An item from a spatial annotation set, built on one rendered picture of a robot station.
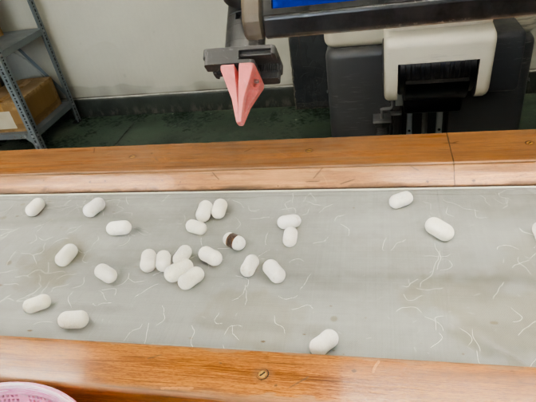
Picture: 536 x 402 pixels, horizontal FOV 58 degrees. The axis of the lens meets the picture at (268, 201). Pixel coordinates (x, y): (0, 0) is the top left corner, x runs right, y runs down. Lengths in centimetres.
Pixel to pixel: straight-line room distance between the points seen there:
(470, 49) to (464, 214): 52
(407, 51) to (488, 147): 40
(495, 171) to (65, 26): 265
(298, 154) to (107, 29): 228
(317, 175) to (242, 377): 35
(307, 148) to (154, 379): 43
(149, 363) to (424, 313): 28
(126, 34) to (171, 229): 227
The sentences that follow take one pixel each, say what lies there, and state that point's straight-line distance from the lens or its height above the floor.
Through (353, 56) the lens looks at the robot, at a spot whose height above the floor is 67.
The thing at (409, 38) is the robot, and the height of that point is 80.
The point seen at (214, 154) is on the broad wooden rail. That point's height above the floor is 76.
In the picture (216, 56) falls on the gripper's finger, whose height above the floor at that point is 93.
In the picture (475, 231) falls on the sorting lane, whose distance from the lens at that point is 64.
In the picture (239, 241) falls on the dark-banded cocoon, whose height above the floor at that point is 76.
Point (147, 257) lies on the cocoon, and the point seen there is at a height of 76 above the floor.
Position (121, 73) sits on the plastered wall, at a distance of 301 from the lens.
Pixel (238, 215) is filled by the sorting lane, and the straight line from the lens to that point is 69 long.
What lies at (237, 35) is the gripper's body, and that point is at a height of 95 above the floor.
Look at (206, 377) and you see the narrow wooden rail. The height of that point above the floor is 76.
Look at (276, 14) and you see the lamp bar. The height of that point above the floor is 106.
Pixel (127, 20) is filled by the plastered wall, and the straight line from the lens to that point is 287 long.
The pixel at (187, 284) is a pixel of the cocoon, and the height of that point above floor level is 75.
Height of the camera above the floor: 114
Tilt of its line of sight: 35 degrees down
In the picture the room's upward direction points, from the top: 10 degrees counter-clockwise
